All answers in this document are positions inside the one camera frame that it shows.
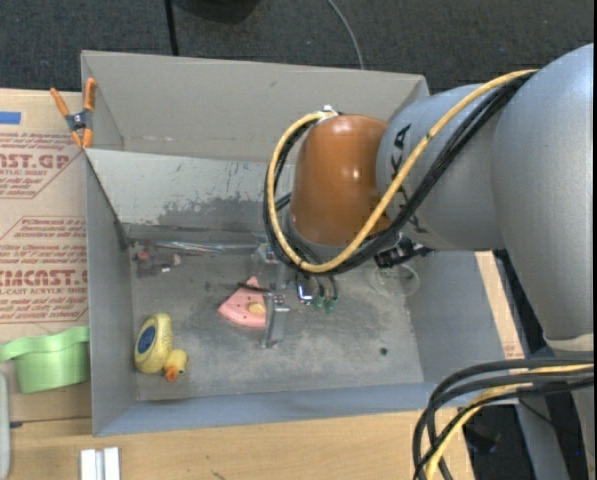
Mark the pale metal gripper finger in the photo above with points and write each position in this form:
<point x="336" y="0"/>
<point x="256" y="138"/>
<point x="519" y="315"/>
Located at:
<point x="277" y="320"/>
<point x="264" y="267"/>

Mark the pink toy pizza slice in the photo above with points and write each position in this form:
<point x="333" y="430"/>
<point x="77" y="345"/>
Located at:
<point x="238" y="310"/>

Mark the grey metal bin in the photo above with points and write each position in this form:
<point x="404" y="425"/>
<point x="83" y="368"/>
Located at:
<point x="328" y="358"/>

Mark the clear glass cup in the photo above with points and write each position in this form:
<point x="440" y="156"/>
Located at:
<point x="395" y="282"/>

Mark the dark red-brown small object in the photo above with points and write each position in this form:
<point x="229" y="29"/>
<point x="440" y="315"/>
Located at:
<point x="150" y="263"/>

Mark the yellow rubber duck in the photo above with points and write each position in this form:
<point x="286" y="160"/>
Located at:
<point x="153" y="340"/>

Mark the brown cardboard board red print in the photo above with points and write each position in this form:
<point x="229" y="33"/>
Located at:
<point x="33" y="248"/>

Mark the green plastic cup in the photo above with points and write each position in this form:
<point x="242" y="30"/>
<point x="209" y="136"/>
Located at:
<point x="48" y="363"/>

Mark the black cylinder on white bracket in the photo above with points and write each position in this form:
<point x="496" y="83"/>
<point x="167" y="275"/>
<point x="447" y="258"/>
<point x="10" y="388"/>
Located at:
<point x="392" y="258"/>

